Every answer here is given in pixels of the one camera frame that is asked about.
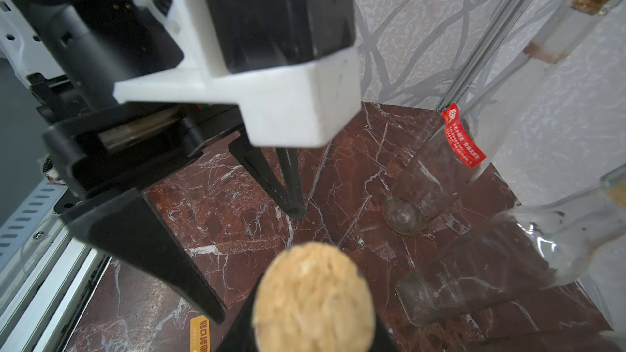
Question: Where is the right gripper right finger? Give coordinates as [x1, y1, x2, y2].
[371, 315, 399, 352]

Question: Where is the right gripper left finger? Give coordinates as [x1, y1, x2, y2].
[216, 273, 264, 352]

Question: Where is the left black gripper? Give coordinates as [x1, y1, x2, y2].
[13, 0, 245, 324]

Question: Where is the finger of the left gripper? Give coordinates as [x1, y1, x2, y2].
[228, 130, 306, 219]

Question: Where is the peeled gold label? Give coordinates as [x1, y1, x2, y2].
[189, 315, 210, 352]

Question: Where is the short glass bottle gold label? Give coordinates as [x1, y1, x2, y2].
[396, 166, 625, 327]

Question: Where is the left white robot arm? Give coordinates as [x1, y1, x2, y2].
[1, 0, 305, 323]

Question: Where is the glass bottle with red label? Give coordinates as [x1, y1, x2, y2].
[382, 0, 623, 236]

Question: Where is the aluminium front rail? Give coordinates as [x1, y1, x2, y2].
[1, 179, 110, 351]

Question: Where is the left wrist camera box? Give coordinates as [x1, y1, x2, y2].
[113, 0, 361, 148]

